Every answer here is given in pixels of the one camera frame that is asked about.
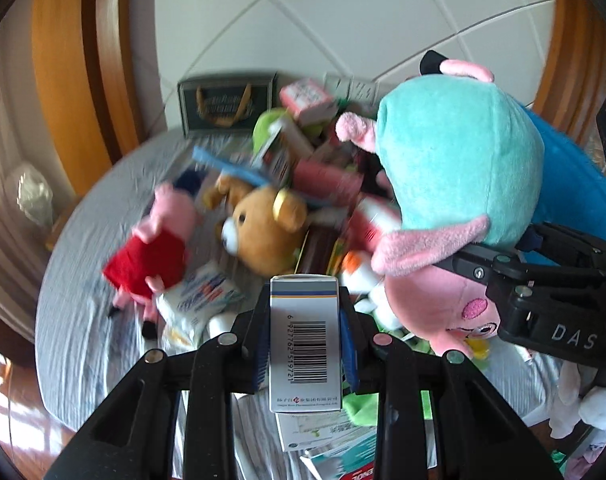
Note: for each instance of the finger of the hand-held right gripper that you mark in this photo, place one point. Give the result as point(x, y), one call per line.
point(573, 252)
point(475, 270)

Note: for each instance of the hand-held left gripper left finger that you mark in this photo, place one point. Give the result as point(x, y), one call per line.
point(259, 366)

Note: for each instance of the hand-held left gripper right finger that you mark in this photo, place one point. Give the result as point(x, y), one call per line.
point(350, 360)

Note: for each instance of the white barcode medicine box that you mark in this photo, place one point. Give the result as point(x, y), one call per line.
point(305, 340)

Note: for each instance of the white plush goose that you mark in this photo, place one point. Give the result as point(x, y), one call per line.
point(363, 280)

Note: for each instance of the plush pig teal shirt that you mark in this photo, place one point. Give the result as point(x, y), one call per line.
point(458, 160)

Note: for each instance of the grey sheet covered desktop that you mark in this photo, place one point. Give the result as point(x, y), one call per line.
point(83, 310)

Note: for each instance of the person's right hand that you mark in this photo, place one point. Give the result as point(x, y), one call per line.
point(583, 400)

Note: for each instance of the light green cloth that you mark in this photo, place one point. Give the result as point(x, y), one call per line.
point(363, 407)

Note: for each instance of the white leaflet box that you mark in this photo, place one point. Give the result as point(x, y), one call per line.
point(323, 432)

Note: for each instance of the yellow plastic hanger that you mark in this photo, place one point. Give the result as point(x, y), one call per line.
point(478, 348)

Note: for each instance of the white blue plastic packet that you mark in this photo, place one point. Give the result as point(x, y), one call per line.
point(203, 295)

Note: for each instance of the red teal medicine box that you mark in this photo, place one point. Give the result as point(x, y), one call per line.
point(345, 462)

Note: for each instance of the dark brown box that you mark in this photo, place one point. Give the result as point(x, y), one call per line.
point(318, 252)

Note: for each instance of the brown teddy bear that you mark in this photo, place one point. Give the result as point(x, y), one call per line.
point(263, 230)

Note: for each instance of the plush pig red dress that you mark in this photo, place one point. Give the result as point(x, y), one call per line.
point(153, 250)

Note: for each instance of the pink wipes pack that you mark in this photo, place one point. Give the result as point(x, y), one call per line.
point(328, 180)

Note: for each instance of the dark blue plush toy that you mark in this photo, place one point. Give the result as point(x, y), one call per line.
point(190, 182)

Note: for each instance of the blue plastic tool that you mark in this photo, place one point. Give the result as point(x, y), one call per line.
point(223, 161)

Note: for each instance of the white orange tube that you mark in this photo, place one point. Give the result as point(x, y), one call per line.
point(295, 135)

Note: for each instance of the small pink box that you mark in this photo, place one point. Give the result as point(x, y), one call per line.
point(308, 99)

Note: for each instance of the dark gift box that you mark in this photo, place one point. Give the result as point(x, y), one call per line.
point(223, 105)

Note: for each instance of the white plastic bag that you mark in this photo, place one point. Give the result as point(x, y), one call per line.
point(33, 195)

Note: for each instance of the white wall socket panel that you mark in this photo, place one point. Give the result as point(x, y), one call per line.
point(355, 87)

